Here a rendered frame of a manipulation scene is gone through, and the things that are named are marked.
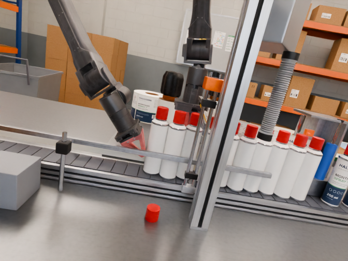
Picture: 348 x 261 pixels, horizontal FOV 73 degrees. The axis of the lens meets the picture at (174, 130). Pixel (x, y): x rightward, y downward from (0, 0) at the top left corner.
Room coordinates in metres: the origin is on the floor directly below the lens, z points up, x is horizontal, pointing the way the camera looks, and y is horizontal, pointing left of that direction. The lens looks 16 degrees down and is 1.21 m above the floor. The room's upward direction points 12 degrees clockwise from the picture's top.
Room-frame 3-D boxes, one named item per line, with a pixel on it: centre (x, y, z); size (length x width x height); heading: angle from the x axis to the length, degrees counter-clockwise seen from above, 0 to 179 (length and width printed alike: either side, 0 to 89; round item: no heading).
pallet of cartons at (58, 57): (4.25, 1.73, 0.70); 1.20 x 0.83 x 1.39; 89
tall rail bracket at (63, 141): (0.56, 0.27, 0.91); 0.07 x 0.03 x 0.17; 4
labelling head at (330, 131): (0.79, -0.47, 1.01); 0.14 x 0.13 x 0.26; 94
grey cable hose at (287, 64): (0.57, -0.23, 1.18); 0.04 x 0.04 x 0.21
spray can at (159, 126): (0.66, 0.04, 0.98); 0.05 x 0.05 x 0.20
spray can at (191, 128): (0.67, -0.06, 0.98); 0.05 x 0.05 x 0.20
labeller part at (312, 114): (0.79, -0.47, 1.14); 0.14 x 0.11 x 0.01; 94
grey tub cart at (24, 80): (2.70, 1.85, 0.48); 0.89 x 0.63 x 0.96; 12
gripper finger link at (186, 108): (0.72, -0.02, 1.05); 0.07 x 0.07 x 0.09; 4
